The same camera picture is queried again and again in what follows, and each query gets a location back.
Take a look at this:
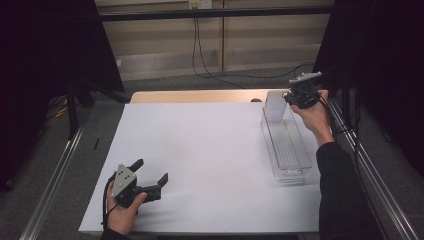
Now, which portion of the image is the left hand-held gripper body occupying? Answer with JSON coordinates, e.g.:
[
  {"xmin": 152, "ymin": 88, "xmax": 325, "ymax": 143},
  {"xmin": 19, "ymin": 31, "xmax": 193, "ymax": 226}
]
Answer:
[{"xmin": 110, "ymin": 163, "xmax": 163, "ymax": 208}]

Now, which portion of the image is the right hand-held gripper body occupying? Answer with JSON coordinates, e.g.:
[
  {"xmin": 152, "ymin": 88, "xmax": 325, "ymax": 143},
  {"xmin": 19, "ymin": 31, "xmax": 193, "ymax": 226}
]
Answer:
[{"xmin": 288, "ymin": 71, "xmax": 324, "ymax": 110}]

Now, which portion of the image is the translucent iridescent phone case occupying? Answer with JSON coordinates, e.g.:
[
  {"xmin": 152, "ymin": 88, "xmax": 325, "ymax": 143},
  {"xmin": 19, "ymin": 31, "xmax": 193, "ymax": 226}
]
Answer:
[{"xmin": 264, "ymin": 90, "xmax": 288, "ymax": 123}]

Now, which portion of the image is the clear plastic storage bin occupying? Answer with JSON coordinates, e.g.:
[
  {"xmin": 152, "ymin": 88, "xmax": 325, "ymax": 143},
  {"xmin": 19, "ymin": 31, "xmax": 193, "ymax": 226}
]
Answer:
[{"xmin": 259, "ymin": 105, "xmax": 314, "ymax": 184}]

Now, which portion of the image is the person's right hand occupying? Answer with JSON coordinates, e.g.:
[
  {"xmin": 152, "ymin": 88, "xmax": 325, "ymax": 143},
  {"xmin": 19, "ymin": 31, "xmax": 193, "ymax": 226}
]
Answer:
[{"xmin": 290, "ymin": 89, "xmax": 336, "ymax": 148}]

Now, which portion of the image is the person's left hand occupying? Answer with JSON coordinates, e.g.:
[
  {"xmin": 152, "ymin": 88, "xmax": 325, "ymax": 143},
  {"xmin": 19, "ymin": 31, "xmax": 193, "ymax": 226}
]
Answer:
[{"xmin": 105, "ymin": 191, "xmax": 148, "ymax": 236}]

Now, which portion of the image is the white table mat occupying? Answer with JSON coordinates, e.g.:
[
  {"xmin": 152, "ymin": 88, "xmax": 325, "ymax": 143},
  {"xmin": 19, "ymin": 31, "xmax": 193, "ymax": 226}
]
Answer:
[{"xmin": 78, "ymin": 101, "xmax": 323, "ymax": 234}]

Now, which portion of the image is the black curtain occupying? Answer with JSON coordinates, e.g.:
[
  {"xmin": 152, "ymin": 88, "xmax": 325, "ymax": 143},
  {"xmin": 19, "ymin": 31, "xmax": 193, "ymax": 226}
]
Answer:
[
  {"xmin": 312, "ymin": 0, "xmax": 424, "ymax": 176},
  {"xmin": 0, "ymin": 0, "xmax": 125, "ymax": 189}
]

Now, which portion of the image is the black metal stand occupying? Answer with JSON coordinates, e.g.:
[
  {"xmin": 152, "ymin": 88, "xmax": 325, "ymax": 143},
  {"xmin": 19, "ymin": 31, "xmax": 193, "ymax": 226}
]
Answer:
[{"xmin": 64, "ymin": 79, "xmax": 97, "ymax": 140}]

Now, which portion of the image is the wooden table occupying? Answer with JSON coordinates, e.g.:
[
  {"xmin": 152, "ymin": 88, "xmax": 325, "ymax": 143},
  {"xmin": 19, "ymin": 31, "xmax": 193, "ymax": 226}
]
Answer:
[{"xmin": 129, "ymin": 88, "xmax": 288, "ymax": 104}]

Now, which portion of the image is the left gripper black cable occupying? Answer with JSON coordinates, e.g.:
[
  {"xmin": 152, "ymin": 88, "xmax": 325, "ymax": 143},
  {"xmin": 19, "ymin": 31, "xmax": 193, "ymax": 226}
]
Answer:
[{"xmin": 101, "ymin": 172, "xmax": 118, "ymax": 232}]

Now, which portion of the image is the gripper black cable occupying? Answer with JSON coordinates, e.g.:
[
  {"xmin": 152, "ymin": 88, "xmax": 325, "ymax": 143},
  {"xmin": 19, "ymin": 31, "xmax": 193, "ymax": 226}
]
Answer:
[
  {"xmin": 101, "ymin": 172, "xmax": 118, "ymax": 232},
  {"xmin": 317, "ymin": 94, "xmax": 359, "ymax": 144}
]

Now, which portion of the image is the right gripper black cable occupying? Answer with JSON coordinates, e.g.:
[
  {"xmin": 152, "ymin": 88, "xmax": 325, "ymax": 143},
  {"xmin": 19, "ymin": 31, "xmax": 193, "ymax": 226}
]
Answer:
[{"xmin": 317, "ymin": 94, "xmax": 359, "ymax": 144}]

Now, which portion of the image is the aluminium rail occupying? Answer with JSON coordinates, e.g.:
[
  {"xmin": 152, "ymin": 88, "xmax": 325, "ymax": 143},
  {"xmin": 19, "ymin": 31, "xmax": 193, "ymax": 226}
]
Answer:
[
  {"xmin": 328, "ymin": 99, "xmax": 422, "ymax": 240},
  {"xmin": 19, "ymin": 122, "xmax": 85, "ymax": 240}
]

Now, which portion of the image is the black power cable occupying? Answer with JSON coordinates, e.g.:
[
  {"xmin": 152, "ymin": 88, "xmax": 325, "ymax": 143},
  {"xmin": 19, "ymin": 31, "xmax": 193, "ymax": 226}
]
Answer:
[{"xmin": 191, "ymin": 8, "xmax": 315, "ymax": 90}]

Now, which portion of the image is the yellow cable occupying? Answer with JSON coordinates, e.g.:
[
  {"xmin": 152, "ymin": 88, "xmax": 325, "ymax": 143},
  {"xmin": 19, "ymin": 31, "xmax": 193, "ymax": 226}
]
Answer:
[{"xmin": 49, "ymin": 95, "xmax": 70, "ymax": 118}]

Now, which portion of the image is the white wall socket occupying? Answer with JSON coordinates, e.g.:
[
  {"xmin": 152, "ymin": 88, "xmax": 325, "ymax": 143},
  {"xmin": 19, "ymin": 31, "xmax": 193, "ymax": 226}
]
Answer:
[{"xmin": 188, "ymin": 0, "xmax": 213, "ymax": 10}]

